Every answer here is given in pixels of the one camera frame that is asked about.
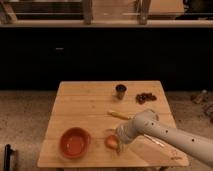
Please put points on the wooden table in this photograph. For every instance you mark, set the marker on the wooden table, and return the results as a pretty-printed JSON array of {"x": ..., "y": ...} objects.
[{"x": 85, "y": 104}]

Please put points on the dark red grapes bunch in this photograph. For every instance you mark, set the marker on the dark red grapes bunch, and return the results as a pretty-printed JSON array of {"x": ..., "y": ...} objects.
[{"x": 144, "y": 97}]

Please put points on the yellow banana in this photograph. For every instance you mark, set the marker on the yellow banana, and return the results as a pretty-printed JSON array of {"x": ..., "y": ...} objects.
[{"x": 118, "y": 115}]

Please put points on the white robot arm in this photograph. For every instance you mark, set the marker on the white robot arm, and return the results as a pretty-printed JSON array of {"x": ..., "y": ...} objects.
[{"x": 146, "y": 122}]

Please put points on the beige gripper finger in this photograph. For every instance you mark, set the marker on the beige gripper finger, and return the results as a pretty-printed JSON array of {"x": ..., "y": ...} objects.
[{"x": 120, "y": 147}]

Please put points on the metal cup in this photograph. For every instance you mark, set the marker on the metal cup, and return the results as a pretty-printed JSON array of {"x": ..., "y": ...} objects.
[{"x": 120, "y": 91}]

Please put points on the silver fork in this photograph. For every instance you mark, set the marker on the silver fork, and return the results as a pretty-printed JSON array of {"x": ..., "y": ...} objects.
[{"x": 154, "y": 140}]

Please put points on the black object at floor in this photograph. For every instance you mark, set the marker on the black object at floor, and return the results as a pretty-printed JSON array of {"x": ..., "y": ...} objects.
[{"x": 8, "y": 151}]

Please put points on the orange bowl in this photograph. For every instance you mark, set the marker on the orange bowl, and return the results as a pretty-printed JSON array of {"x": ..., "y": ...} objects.
[{"x": 74, "y": 143}]

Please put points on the wooden chair legs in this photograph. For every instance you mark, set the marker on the wooden chair legs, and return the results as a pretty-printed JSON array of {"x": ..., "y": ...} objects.
[{"x": 142, "y": 11}]

